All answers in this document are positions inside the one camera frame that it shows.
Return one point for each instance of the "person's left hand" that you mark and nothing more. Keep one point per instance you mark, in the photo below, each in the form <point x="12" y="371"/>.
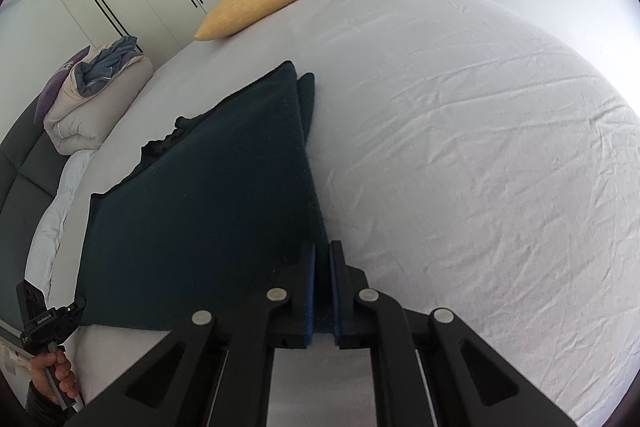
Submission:
<point x="57" y="372"/>

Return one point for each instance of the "purple pillow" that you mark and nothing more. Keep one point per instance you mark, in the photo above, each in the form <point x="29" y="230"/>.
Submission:
<point x="50" y="97"/>

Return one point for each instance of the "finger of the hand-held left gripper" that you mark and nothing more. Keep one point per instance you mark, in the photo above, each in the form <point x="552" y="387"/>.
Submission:
<point x="76" y="308"/>

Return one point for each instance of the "dark green sweater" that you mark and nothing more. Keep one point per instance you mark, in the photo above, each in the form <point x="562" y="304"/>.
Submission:
<point x="210" y="207"/>

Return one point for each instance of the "person's left forearm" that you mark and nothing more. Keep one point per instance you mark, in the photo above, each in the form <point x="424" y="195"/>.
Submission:
<point x="40" y="409"/>

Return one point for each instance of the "blue-grey blanket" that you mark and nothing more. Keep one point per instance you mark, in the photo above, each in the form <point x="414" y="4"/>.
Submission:
<point x="107" y="62"/>

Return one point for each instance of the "bed with grey sheet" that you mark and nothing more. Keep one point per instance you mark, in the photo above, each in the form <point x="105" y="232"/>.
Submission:
<point x="450" y="132"/>

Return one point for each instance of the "white bed pillow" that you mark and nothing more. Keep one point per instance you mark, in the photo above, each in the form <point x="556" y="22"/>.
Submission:
<point x="55" y="217"/>

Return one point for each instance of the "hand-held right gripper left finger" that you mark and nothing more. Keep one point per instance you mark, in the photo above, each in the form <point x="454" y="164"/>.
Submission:
<point x="311" y="297"/>

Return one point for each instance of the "folded beige duvet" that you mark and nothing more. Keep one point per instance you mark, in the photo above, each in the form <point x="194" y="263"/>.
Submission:
<point x="90" y="122"/>

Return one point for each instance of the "yellow pillow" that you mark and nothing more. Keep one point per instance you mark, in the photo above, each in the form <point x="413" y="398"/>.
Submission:
<point x="260" y="2"/>

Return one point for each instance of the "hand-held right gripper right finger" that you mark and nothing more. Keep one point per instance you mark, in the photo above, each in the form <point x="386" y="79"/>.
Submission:
<point x="336" y="322"/>

